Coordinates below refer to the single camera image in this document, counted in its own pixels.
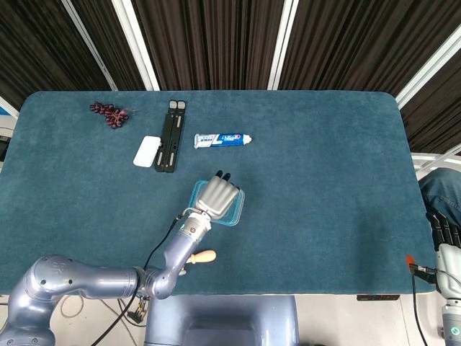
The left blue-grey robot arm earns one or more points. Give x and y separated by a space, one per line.
90 284

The black power plug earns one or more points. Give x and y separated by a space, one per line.
138 313

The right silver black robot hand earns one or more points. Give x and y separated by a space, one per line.
450 266

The dark brown curtain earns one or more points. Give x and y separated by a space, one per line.
216 43

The thin white frame post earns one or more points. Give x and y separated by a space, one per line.
90 47

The cream wooden mallet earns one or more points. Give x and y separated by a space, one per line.
205 256

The black table control panel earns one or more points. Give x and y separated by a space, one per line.
378 297

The teal fabric tablecloth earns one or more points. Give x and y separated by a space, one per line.
306 180

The black device with screen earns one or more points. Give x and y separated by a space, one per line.
3 147

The black folding stand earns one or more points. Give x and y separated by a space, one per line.
171 133

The wide white frame post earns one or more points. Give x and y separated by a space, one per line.
281 47
137 47
428 68

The bunch of red grapes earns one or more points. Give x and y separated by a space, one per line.
111 115

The blue white toothpaste tube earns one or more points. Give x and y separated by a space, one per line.
219 140

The person's leg in jeans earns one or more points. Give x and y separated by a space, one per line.
443 187

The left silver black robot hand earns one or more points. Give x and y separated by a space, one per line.
218 196

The white flat plastic case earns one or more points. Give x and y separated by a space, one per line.
146 151

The blue-grey robot torso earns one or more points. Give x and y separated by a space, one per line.
216 320

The white metal frame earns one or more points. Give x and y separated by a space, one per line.
428 162

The translucent blue plastic lid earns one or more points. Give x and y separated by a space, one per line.
236 212

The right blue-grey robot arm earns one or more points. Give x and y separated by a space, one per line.
452 324

